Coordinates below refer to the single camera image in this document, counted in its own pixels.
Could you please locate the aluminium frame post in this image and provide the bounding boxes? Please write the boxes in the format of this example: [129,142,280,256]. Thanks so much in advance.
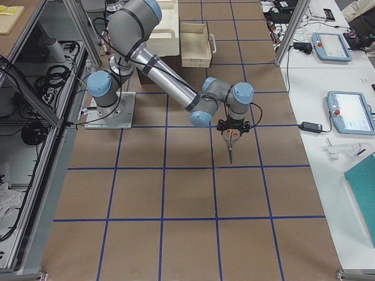
[275,0,310,67]

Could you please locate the dark brown wooden cabinet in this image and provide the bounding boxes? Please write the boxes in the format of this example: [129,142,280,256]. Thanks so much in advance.
[137,55,182,85]

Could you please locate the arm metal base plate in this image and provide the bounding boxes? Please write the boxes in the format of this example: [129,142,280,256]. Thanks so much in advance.
[84,91,136,129]

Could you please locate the blue teach pendant near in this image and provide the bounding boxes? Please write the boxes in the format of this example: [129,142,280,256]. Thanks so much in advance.
[327,91,374,135]

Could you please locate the white plastic tray box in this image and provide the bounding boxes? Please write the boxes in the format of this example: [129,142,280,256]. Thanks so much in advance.
[146,1,180,57]

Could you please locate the light wooden open drawer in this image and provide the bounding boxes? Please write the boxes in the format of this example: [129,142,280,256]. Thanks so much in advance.
[180,23,212,68]

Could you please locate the blue teach pendant far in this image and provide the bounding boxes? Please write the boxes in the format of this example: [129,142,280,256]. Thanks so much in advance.
[311,32,352,62]

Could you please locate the grey orange handled scissors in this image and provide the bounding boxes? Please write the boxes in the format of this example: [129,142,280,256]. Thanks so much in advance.
[224,129,240,164]

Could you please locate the black power adapter on desk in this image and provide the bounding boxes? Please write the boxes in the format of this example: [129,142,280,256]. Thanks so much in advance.
[298,121,323,133]

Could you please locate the blue teach pendant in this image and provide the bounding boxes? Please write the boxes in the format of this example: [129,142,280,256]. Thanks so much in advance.
[311,32,352,62]
[327,91,374,135]

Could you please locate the white cylinder speaker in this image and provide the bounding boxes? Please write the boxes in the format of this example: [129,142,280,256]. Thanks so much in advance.
[45,38,66,63]

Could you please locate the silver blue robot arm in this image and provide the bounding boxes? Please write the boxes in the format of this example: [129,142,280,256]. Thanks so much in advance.
[87,1,254,133]
[105,0,126,13]

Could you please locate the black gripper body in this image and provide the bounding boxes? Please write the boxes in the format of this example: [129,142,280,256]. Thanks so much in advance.
[216,118,251,135]

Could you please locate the crumpled white cloth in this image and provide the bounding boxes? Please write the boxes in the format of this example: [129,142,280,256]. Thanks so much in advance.
[0,162,22,223]

